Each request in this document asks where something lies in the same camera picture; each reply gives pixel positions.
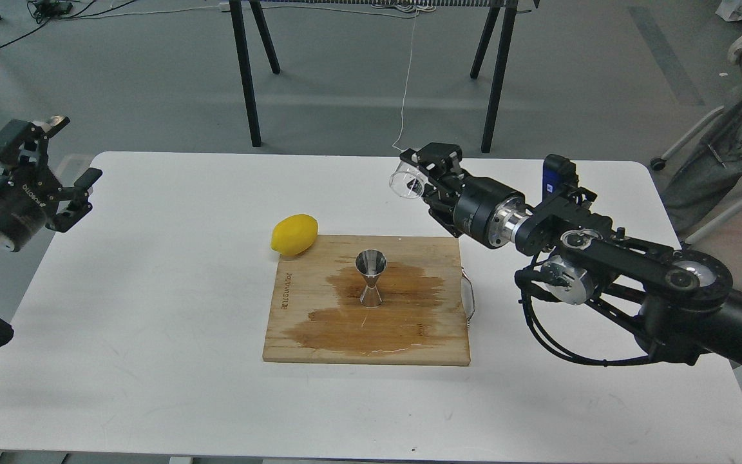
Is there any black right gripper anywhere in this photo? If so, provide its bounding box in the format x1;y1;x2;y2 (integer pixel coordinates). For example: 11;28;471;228
400;143;531;249

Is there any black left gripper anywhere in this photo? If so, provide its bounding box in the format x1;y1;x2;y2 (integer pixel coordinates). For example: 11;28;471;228
0;115;103;252

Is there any clear glass measuring cup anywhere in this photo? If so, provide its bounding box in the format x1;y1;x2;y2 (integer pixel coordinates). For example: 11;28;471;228
388;160;430;199

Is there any steel double jigger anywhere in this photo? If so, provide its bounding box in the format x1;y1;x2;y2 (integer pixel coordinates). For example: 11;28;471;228
354;249;388;308

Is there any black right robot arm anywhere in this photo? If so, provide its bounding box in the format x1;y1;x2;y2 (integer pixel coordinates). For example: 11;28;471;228
390;143;742;367

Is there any yellow lemon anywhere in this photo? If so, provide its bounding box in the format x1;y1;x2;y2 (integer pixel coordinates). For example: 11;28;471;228
270;214;318;256

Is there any wooden cutting board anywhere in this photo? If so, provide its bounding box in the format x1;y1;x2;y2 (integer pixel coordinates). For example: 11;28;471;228
263;235;470;366

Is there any white hanging cable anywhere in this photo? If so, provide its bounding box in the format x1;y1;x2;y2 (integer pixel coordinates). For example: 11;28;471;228
392;12;418;157

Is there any black metal table frame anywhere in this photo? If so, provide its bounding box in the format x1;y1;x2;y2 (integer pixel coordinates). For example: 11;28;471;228
220;0;539;153

